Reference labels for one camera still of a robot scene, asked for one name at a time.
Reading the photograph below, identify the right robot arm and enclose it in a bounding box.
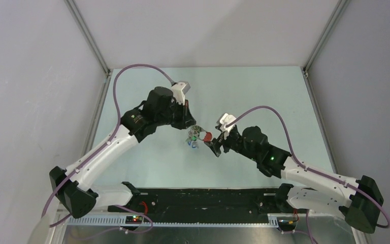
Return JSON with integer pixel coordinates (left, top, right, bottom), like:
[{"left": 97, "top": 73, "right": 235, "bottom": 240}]
[{"left": 204, "top": 126, "right": 384, "bottom": 234}]

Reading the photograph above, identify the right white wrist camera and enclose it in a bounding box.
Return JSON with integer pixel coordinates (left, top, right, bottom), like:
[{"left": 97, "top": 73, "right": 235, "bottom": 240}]
[{"left": 215, "top": 113, "right": 236, "bottom": 132}]

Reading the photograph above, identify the right aluminium frame post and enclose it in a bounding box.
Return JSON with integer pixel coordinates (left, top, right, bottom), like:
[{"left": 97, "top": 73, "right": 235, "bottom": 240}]
[{"left": 302, "top": 0, "right": 351, "bottom": 78}]

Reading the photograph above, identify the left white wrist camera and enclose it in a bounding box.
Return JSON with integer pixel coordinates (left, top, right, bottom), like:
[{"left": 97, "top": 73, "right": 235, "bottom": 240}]
[{"left": 171, "top": 81, "right": 190, "bottom": 105}]

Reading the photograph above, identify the metal key holder red handle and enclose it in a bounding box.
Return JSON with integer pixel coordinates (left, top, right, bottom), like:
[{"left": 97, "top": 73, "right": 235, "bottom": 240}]
[{"left": 188, "top": 125, "right": 213, "bottom": 142}]

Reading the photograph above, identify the aluminium frame post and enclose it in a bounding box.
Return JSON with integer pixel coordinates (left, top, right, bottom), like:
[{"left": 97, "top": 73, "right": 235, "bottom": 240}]
[
  {"left": 302, "top": 0, "right": 351, "bottom": 78},
  {"left": 64, "top": 0, "right": 110, "bottom": 77}
]

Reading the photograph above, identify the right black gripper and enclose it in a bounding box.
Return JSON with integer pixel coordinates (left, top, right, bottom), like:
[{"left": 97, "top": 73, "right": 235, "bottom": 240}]
[{"left": 204, "top": 127, "right": 259, "bottom": 162}]

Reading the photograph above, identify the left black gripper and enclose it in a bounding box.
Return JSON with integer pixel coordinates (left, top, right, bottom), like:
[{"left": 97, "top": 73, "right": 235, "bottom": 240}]
[{"left": 155, "top": 98, "right": 196, "bottom": 130}]

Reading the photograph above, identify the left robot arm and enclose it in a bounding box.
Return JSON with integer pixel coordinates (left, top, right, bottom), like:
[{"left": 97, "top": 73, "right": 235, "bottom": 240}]
[{"left": 49, "top": 82, "right": 196, "bottom": 219}]

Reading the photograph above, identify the left aluminium frame post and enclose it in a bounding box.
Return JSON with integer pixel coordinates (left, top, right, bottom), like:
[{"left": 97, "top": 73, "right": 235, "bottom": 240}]
[{"left": 64, "top": 0, "right": 110, "bottom": 77}]

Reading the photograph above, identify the left controller board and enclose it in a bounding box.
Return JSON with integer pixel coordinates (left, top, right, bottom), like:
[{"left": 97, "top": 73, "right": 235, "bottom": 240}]
[{"left": 124, "top": 215, "right": 144, "bottom": 225}]

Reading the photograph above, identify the right controller board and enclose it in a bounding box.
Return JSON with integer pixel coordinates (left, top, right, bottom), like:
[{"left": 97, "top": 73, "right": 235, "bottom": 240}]
[{"left": 277, "top": 220, "right": 298, "bottom": 234}]

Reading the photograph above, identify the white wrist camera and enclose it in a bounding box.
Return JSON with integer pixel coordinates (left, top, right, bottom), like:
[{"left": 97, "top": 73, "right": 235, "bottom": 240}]
[
  {"left": 215, "top": 113, "right": 236, "bottom": 132},
  {"left": 171, "top": 81, "right": 190, "bottom": 105}
]

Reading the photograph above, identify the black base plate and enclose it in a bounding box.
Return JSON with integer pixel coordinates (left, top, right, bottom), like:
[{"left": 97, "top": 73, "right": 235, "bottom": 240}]
[{"left": 109, "top": 187, "right": 303, "bottom": 226}]

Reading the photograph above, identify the slotted cable duct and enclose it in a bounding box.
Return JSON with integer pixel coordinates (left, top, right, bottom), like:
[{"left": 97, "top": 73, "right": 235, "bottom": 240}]
[{"left": 66, "top": 215, "right": 278, "bottom": 228}]

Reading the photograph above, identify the controller board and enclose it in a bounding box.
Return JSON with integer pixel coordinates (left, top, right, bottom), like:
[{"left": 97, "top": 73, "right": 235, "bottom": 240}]
[
  {"left": 277, "top": 220, "right": 298, "bottom": 234},
  {"left": 124, "top": 215, "right": 144, "bottom": 225}
]

